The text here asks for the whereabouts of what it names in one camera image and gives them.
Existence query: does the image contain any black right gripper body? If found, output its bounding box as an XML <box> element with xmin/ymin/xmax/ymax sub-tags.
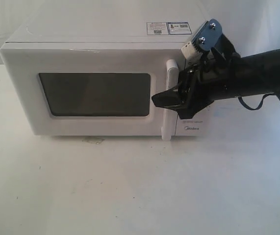
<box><xmin>179</xmin><ymin>34</ymin><xmax>238</xmax><ymax>119</ymax></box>

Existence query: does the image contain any white microwave door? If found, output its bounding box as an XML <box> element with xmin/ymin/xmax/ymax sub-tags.
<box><xmin>0</xmin><ymin>42</ymin><xmax>185</xmax><ymax>141</ymax></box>

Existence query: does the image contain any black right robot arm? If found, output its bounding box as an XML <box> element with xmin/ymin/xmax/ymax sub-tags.
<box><xmin>152</xmin><ymin>36</ymin><xmax>280</xmax><ymax>119</ymax></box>

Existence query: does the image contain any white microwave oven body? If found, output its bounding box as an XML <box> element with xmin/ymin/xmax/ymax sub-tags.
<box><xmin>3</xmin><ymin>0</ymin><xmax>211</xmax><ymax>136</ymax></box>

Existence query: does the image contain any blue white warning sticker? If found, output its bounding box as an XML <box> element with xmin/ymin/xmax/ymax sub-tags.
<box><xmin>147</xmin><ymin>22</ymin><xmax>192</xmax><ymax>35</ymax></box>

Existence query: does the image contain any black camera cable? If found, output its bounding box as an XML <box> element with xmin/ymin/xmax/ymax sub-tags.
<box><xmin>236</xmin><ymin>92</ymin><xmax>280</xmax><ymax>120</ymax></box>

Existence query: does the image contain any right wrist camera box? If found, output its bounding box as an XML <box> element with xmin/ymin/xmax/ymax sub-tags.
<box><xmin>181</xmin><ymin>19</ymin><xmax>223</xmax><ymax>60</ymax></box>

